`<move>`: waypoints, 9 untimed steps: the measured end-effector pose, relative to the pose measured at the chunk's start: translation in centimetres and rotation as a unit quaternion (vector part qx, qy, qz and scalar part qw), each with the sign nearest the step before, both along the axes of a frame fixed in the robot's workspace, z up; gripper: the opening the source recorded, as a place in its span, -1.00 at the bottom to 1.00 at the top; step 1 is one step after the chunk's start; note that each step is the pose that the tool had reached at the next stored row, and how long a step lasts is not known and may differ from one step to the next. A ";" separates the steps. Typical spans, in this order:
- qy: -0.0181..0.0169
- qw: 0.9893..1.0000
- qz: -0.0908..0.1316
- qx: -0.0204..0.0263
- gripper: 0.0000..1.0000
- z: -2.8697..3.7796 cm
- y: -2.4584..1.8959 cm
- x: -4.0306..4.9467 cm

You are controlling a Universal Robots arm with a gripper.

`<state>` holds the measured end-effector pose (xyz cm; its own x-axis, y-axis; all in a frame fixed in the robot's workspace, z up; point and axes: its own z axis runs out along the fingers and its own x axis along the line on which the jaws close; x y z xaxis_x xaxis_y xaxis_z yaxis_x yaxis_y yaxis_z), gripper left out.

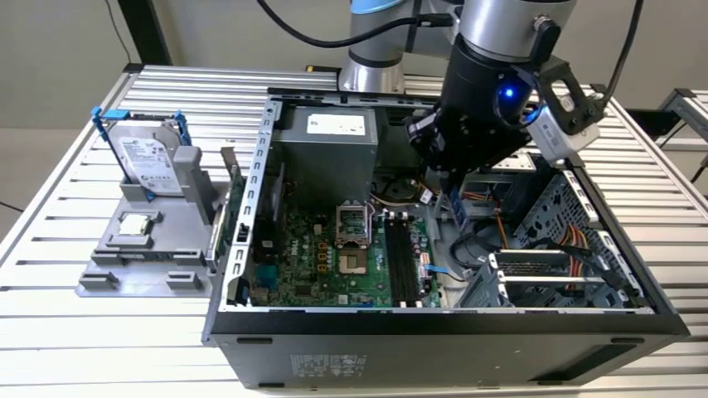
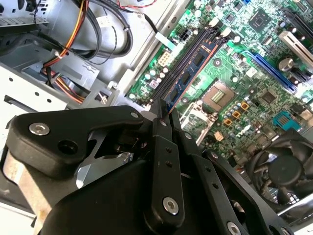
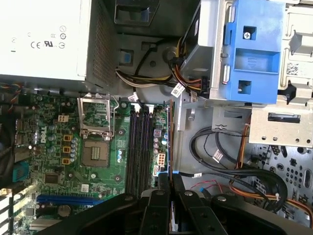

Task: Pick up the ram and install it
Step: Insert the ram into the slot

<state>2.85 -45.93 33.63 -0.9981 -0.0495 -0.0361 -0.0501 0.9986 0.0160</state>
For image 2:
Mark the blue RAM stick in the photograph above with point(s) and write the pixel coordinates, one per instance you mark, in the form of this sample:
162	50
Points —
188	76

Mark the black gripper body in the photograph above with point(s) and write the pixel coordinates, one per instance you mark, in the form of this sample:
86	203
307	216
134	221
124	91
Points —
110	208

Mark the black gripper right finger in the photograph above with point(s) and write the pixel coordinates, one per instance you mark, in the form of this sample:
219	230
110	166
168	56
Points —
227	181

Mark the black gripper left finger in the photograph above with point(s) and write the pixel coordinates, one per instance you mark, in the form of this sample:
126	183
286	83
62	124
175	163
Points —
61	127

